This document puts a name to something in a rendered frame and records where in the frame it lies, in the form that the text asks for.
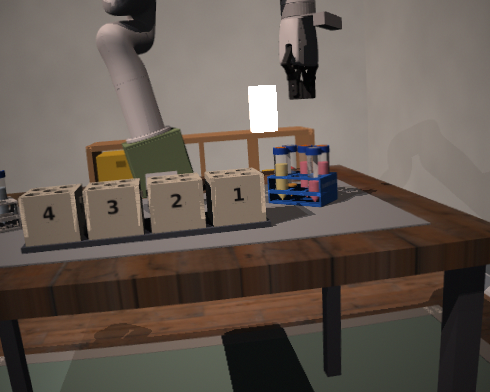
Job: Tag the beige tube rack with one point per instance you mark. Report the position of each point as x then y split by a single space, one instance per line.
15 223

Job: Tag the beige bucket adapter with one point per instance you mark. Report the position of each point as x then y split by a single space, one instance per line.
176 205
114 211
235 196
53 217

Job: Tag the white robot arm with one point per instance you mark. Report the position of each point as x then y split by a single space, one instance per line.
118 41

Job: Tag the blue tube rack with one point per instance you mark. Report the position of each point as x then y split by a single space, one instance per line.
327 190

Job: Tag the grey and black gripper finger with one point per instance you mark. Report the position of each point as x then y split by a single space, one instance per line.
295 85
309 81

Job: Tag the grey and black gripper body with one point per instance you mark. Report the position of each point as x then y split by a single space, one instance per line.
300 32

